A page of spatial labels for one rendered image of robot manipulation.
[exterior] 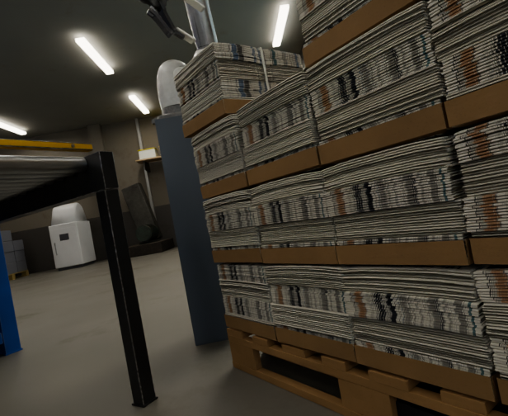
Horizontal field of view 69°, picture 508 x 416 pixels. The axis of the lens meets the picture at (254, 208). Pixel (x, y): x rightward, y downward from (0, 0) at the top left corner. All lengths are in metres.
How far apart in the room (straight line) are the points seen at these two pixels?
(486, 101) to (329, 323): 0.58
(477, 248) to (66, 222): 8.89
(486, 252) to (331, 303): 0.38
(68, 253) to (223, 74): 8.21
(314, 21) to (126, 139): 9.35
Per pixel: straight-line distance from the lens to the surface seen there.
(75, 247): 9.11
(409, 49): 0.76
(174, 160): 1.65
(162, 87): 1.77
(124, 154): 10.07
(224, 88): 1.19
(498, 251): 0.69
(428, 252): 0.74
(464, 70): 0.70
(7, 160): 1.18
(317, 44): 0.90
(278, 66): 1.35
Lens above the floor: 0.53
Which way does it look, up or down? level
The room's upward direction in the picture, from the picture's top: 10 degrees counter-clockwise
